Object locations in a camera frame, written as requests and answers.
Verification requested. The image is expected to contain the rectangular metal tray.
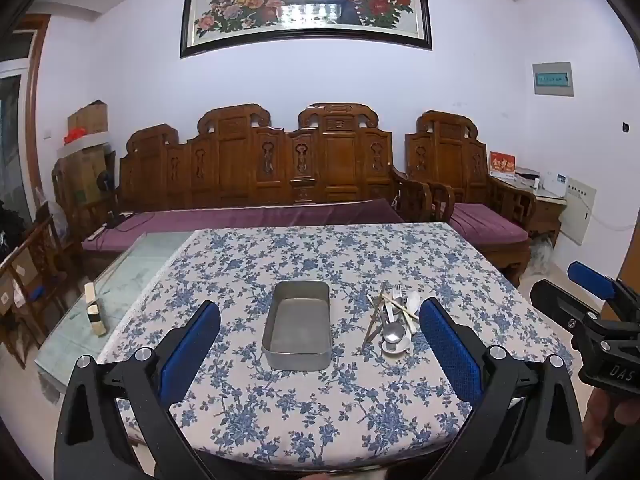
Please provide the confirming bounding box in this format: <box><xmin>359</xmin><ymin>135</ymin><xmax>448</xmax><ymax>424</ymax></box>
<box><xmin>261</xmin><ymin>280</ymin><xmax>332</xmax><ymax>372</ymax></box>

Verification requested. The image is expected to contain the wall electrical panel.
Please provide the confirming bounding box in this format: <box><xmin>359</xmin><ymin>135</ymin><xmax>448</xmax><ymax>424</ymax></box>
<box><xmin>531</xmin><ymin>61</ymin><xmax>574</xmax><ymax>97</ymax></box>

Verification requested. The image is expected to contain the framed peacock flower painting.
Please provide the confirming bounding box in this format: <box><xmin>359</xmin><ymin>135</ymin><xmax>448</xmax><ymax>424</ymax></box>
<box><xmin>180</xmin><ymin>0</ymin><xmax>433</xmax><ymax>59</ymax></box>

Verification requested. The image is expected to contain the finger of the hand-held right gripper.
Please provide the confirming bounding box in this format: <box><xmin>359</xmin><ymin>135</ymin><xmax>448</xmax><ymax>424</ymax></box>
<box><xmin>567</xmin><ymin>261</ymin><xmax>640</xmax><ymax>311</ymax></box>
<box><xmin>530</xmin><ymin>280</ymin><xmax>601</xmax><ymax>333</ymax></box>

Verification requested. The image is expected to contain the white plastic bag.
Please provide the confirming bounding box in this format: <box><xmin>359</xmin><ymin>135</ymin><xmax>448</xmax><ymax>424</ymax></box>
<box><xmin>530</xmin><ymin>237</ymin><xmax>555</xmax><ymax>273</ymax></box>

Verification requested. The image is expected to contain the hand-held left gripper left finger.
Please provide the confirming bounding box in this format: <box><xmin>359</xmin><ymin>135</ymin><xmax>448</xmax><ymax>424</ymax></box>
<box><xmin>54</xmin><ymin>301</ymin><xmax>222</xmax><ymax>480</ymax></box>

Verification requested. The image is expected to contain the blue floral tablecloth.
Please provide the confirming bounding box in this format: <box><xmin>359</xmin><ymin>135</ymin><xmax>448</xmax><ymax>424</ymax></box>
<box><xmin>95</xmin><ymin>222</ymin><xmax>576</xmax><ymax>471</ymax></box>

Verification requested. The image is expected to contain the carved wooden sofa bench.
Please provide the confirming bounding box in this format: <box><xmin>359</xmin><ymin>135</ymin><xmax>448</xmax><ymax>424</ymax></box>
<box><xmin>80</xmin><ymin>102</ymin><xmax>435</xmax><ymax>281</ymax></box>

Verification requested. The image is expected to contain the light bamboo chopstick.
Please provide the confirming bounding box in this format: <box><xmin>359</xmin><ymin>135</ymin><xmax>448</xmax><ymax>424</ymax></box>
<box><xmin>385</xmin><ymin>300</ymin><xmax>418</xmax><ymax>333</ymax></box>
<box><xmin>379</xmin><ymin>296</ymin><xmax>420</xmax><ymax>322</ymax></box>

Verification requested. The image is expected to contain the brown wooden chopstick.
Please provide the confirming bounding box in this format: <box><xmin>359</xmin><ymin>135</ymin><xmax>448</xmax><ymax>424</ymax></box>
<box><xmin>363</xmin><ymin>287</ymin><xmax>386</xmax><ymax>350</ymax></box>
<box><xmin>365</xmin><ymin>290</ymin><xmax>387</xmax><ymax>346</ymax></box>

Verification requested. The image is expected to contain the metal spoon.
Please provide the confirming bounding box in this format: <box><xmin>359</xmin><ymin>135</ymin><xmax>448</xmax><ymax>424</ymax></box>
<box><xmin>382</xmin><ymin>310</ymin><xmax>405</xmax><ymax>343</ymax></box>

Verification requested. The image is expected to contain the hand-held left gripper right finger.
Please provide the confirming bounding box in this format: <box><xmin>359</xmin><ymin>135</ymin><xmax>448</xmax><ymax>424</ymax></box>
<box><xmin>419</xmin><ymin>297</ymin><xmax>588</xmax><ymax>480</ymax></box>

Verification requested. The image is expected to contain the white ceramic spoon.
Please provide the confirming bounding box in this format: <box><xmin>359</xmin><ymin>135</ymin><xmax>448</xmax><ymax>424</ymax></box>
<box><xmin>381</xmin><ymin>332</ymin><xmax>412</xmax><ymax>356</ymax></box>

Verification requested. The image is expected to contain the wooden side table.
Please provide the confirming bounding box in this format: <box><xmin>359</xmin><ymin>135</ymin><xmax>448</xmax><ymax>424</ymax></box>
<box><xmin>520</xmin><ymin>180</ymin><xmax>568</xmax><ymax>248</ymax></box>

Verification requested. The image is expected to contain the large cardboard box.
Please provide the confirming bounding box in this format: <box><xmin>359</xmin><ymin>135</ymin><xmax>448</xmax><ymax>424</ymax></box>
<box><xmin>52</xmin><ymin>152</ymin><xmax>117</xmax><ymax>221</ymax></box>

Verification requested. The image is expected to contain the person's right hand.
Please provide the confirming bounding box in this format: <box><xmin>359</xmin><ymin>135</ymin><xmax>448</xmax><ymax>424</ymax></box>
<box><xmin>582</xmin><ymin>390</ymin><xmax>626</xmax><ymax>458</ymax></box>

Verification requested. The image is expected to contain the white plastic spoon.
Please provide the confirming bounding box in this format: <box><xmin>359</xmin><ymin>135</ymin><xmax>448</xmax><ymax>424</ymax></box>
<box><xmin>405</xmin><ymin>291</ymin><xmax>422</xmax><ymax>333</ymax></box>

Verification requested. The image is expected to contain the wooden door frame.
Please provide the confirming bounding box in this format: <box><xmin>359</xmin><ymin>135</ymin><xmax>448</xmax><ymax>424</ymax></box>
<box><xmin>0</xmin><ymin>15</ymin><xmax>51</xmax><ymax>221</ymax></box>

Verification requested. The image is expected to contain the wooden side chair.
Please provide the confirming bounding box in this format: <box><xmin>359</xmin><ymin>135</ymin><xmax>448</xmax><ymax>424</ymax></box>
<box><xmin>0</xmin><ymin>215</ymin><xmax>68</xmax><ymax>361</ymax></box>

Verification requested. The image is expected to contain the small cardboard box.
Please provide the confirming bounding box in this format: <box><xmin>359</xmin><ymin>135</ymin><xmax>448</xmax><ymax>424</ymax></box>
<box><xmin>67</xmin><ymin>101</ymin><xmax>109</xmax><ymax>136</ymax></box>

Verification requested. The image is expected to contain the purple armchair cushion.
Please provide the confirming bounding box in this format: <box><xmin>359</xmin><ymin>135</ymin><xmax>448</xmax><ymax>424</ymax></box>
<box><xmin>450</xmin><ymin>203</ymin><xmax>530</xmax><ymax>247</ymax></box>

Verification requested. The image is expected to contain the carved wooden armchair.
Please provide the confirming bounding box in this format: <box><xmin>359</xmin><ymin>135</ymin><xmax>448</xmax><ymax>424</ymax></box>
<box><xmin>404</xmin><ymin>110</ymin><xmax>538</xmax><ymax>288</ymax></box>

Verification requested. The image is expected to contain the white wall cabinet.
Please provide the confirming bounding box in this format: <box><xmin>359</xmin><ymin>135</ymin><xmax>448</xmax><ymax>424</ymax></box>
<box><xmin>558</xmin><ymin>176</ymin><xmax>597</xmax><ymax>246</ymax></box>

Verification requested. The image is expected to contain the red desk calendar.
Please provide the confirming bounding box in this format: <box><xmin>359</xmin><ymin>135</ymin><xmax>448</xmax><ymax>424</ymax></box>
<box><xmin>489</xmin><ymin>151</ymin><xmax>517</xmax><ymax>177</ymax></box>

